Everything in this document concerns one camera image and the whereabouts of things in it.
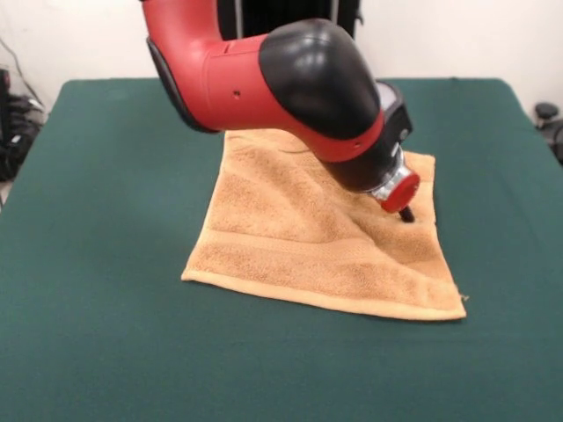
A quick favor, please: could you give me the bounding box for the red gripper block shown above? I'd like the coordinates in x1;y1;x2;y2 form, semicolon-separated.
379;171;421;225

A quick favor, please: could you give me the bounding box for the tan terry towel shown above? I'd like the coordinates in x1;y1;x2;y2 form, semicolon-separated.
180;129;467;323

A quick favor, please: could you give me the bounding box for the dark tripod base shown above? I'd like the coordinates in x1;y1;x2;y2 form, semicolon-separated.
534;102;563;166
0;94;45;181

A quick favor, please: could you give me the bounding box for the black stand behind table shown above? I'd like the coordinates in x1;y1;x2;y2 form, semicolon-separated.
217;0;366;45

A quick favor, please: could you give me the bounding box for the dark green table cloth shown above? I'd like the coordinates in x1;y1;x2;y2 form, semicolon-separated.
0;77;563;422

